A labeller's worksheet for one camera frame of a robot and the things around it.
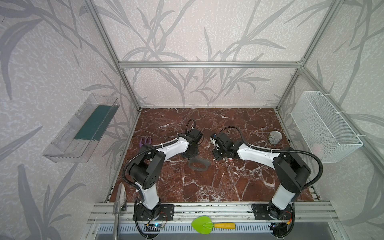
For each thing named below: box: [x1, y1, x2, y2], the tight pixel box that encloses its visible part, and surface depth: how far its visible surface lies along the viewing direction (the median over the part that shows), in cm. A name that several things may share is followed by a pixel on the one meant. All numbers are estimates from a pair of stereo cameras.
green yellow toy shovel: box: [191, 216, 236, 235], surface depth 71 cm
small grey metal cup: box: [268, 130, 283, 145], surface depth 99 cm
